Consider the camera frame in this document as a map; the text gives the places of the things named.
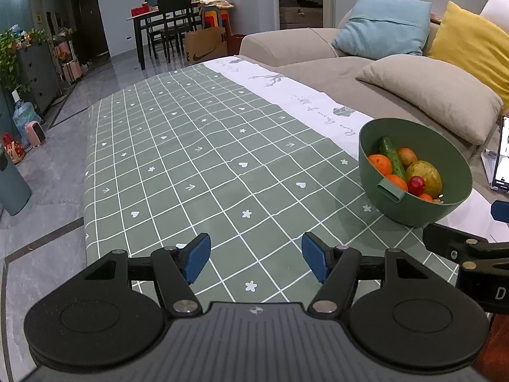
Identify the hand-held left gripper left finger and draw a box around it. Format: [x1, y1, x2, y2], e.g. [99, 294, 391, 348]
[81, 233, 211, 316]

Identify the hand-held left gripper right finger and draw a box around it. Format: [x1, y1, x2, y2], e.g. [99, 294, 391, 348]
[301, 231, 428, 315]

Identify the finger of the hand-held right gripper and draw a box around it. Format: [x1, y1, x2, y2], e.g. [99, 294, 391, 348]
[422, 223, 509, 265]
[490, 200, 509, 222]

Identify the green plastic bowl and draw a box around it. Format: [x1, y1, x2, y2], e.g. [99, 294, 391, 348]
[359, 118, 473, 227]

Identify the phone stand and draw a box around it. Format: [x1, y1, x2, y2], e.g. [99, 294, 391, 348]
[480, 149, 498, 186]

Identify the smartphone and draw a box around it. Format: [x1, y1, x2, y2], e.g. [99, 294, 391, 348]
[491, 115, 509, 195]

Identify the yellow-green mango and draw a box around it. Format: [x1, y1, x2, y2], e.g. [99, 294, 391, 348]
[406, 160, 443, 197]

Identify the green cucumber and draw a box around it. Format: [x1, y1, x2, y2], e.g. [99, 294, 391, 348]
[378, 136, 406, 180]

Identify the green checked tablecloth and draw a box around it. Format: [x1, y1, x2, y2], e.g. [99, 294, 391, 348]
[83, 56, 494, 315]

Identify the beige cushion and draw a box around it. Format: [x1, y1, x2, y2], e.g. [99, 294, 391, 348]
[356, 56, 504, 146]

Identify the yellow cushion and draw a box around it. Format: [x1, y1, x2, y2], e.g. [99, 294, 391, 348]
[428, 1, 509, 116]

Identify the teal bin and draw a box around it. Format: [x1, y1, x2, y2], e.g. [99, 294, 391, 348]
[0, 145, 31, 216]

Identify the pink heater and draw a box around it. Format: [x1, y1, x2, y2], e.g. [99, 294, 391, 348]
[24, 123, 46, 146]

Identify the white cushion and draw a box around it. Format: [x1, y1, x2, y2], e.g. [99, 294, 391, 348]
[479, 0, 509, 34]

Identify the brown cardboard box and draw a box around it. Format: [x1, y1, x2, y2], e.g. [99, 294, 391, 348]
[185, 27, 228, 65]

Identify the red toy bag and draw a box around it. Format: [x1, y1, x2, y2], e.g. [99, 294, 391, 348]
[2, 133, 24, 164]

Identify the beige sofa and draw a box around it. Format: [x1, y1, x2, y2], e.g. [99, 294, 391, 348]
[239, 8, 509, 160]

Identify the light blue cushion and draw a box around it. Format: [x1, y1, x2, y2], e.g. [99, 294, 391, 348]
[332, 0, 433, 57]

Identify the blue water bottle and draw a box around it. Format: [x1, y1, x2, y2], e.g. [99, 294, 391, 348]
[12, 91, 42, 146]

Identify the pink suitcase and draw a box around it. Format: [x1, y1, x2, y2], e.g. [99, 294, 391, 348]
[61, 60, 82, 84]

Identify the dark dining table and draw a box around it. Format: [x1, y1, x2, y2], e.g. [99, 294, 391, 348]
[127, 2, 199, 70]

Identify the black dining chair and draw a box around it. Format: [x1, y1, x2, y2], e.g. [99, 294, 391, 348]
[147, 0, 197, 62]

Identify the stack of coloured stools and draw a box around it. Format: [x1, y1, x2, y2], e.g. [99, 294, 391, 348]
[201, 6, 233, 32]

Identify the grey drawer cabinet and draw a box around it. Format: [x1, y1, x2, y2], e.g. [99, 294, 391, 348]
[16, 42, 60, 114]

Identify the green leafy plant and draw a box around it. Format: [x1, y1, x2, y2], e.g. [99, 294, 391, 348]
[0, 28, 48, 92]

